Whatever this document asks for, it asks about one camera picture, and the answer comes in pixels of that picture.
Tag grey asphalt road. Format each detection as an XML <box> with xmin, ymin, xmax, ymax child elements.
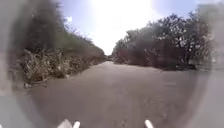
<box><xmin>0</xmin><ymin>60</ymin><xmax>224</xmax><ymax>128</ymax></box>

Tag row of trees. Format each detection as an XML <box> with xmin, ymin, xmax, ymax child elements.
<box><xmin>111</xmin><ymin>3</ymin><xmax>224</xmax><ymax>72</ymax></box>
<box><xmin>0</xmin><ymin>0</ymin><xmax>107</xmax><ymax>64</ymax></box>

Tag dry brush verge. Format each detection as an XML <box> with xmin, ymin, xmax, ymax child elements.
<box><xmin>16</xmin><ymin>49</ymin><xmax>108</xmax><ymax>85</ymax></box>

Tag robot's own part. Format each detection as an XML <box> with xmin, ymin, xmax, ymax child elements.
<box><xmin>72</xmin><ymin>120</ymin><xmax>81</xmax><ymax>128</ymax></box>
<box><xmin>144</xmin><ymin>119</ymin><xmax>154</xmax><ymax>128</ymax></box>

